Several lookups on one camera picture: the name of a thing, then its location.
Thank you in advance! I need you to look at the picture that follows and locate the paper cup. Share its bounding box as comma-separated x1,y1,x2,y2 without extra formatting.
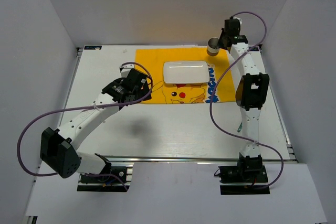
206,37,220,56

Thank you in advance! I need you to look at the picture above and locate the yellow pikachu cloth napkin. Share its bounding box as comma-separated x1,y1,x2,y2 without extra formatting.
135,47,236,104

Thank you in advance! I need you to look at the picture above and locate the white rectangular plate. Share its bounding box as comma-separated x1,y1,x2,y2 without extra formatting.
163,61,210,84

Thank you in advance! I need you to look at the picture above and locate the fork with green handle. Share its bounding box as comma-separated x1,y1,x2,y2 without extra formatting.
237,122,243,133

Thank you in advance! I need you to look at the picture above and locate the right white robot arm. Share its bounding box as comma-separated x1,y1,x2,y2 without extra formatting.
219,17,269,182

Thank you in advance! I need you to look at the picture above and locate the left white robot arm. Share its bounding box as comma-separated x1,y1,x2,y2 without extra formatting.
40,67,151,182

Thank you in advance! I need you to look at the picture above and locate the left blue table label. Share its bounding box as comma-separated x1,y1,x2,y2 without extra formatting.
83,45,102,50

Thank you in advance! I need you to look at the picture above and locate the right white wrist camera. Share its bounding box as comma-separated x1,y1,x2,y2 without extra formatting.
232,16,242,25

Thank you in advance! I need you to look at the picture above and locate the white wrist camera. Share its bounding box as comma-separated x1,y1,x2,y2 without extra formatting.
119,63,134,76
232,16,242,25

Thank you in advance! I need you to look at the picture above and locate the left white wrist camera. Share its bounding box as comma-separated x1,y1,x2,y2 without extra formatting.
119,63,134,76

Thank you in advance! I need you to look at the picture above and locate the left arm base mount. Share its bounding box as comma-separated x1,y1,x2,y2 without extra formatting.
77,155,133,193

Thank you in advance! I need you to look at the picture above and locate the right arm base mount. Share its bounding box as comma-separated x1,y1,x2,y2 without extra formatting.
214,166,270,196

